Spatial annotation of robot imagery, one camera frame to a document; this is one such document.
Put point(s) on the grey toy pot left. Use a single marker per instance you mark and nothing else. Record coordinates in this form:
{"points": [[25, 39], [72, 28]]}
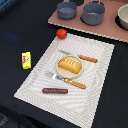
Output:
{"points": [[66, 10]]}

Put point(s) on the fork with orange handle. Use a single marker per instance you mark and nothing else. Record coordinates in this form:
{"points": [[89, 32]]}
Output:
{"points": [[66, 80]]}

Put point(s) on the brown toy sausage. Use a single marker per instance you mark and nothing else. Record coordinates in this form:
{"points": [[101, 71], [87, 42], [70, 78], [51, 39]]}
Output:
{"points": [[55, 90]]}

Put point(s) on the beige bowl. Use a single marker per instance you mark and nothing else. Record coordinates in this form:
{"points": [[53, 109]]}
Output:
{"points": [[123, 16]]}

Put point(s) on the red toy tomato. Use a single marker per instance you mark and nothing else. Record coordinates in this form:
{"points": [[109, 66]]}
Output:
{"points": [[61, 33]]}

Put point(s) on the white woven placemat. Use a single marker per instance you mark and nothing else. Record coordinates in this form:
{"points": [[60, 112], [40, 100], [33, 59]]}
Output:
{"points": [[77, 108]]}

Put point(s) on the yellow toy box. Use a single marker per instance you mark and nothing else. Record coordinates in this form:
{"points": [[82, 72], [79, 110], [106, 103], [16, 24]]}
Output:
{"points": [[26, 60]]}

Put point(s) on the knife with orange handle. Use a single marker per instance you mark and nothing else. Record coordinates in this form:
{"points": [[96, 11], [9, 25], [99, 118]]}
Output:
{"points": [[80, 56]]}

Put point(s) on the round beige plate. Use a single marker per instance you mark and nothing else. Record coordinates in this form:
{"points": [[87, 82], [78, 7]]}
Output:
{"points": [[67, 74]]}

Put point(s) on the grey toy pot middle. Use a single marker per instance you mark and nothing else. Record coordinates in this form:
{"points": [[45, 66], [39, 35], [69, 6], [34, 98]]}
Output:
{"points": [[93, 13]]}

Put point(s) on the grey toy pot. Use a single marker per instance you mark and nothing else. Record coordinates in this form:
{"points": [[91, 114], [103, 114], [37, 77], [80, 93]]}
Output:
{"points": [[93, 13], [66, 10]]}

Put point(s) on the orange toy bread loaf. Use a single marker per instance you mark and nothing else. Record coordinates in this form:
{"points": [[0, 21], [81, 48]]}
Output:
{"points": [[70, 65]]}

